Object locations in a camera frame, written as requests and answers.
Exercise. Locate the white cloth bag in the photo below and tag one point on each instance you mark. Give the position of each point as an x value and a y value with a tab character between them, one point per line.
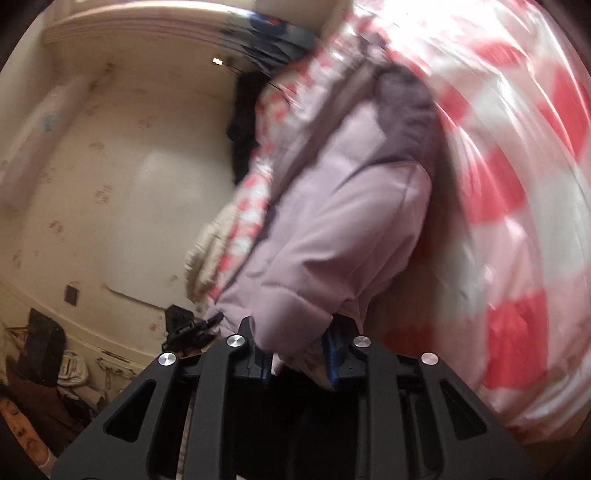
71	369

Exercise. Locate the brown cloth pile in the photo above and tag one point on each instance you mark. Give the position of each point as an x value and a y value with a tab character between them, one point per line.
41	406

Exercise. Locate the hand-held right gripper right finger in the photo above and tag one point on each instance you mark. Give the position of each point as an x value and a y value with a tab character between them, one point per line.
330	364

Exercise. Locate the black wall plate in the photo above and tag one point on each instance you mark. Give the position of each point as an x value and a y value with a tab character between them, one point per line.
71	295

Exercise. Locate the red checkered plastic sheet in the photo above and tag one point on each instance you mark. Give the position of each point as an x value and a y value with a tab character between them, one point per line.
508	230

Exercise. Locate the black clothes pile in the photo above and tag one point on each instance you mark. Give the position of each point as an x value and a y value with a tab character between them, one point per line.
242	129

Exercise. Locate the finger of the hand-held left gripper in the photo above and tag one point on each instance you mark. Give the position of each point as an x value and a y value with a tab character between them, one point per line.
210	321

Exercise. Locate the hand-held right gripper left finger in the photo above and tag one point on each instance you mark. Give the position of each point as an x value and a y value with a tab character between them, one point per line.
251	369

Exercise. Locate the purple jacket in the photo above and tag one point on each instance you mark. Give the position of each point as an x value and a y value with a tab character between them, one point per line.
332	221

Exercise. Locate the blue patterned curtain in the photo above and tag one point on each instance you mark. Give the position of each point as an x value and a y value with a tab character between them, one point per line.
277	41

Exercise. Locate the black bag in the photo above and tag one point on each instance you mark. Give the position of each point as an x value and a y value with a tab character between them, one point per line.
44	337

